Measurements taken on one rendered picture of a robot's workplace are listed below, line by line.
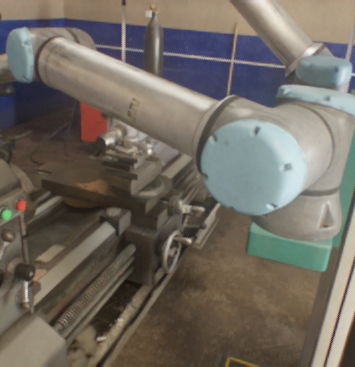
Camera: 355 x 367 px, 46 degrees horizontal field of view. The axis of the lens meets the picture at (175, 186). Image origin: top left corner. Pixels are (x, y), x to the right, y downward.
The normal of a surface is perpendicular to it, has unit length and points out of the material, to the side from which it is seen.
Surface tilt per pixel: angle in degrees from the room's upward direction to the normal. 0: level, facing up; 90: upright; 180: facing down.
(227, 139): 91
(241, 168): 91
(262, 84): 90
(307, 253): 90
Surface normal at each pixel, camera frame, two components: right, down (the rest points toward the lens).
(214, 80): -0.37, 0.37
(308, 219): -0.03, 0.09
